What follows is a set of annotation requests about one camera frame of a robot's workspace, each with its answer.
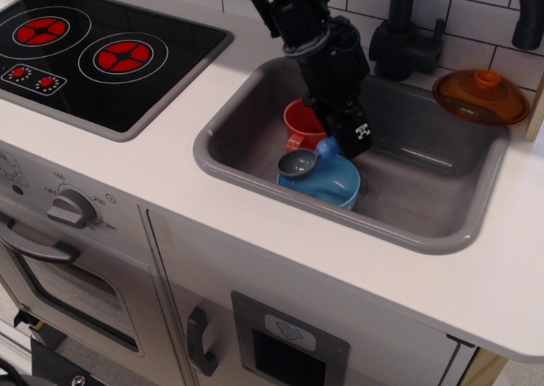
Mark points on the black toy faucet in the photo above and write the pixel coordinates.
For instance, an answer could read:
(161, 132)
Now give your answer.
(398, 49)

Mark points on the grey oven knob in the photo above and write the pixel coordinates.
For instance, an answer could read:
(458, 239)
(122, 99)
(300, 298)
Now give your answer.
(71, 208)

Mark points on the orange plastic cup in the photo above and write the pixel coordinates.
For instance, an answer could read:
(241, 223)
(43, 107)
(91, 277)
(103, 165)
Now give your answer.
(303, 128)

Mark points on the grey spoon with blue handle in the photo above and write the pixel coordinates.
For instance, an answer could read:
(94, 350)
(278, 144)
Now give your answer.
(300, 163)

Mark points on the grey toy sink basin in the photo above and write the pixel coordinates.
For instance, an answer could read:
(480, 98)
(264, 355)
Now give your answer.
(425, 182)

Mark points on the oven door with window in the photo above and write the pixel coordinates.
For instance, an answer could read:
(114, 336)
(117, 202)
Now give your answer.
(50, 284)

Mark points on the light blue plastic bowl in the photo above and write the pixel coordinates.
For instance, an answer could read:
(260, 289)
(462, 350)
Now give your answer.
(335, 180)

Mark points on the grey oven door handle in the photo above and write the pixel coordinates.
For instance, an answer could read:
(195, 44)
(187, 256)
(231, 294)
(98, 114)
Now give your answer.
(34, 241)

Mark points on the orange transparent pot lid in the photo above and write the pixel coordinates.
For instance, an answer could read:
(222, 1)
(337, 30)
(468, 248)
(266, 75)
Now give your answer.
(481, 96)

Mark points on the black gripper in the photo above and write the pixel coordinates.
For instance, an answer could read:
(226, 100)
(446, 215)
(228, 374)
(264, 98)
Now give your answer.
(333, 70)

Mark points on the grey dispenser panel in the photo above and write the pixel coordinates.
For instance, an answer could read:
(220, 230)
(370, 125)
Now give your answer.
(284, 350)

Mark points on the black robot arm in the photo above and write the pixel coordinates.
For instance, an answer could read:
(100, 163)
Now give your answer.
(299, 23)

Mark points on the black toy stove top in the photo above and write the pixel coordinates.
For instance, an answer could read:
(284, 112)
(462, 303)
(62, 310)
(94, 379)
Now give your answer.
(102, 66)

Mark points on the grey cabinet door handle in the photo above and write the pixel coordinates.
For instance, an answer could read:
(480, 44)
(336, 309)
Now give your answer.
(204, 361)

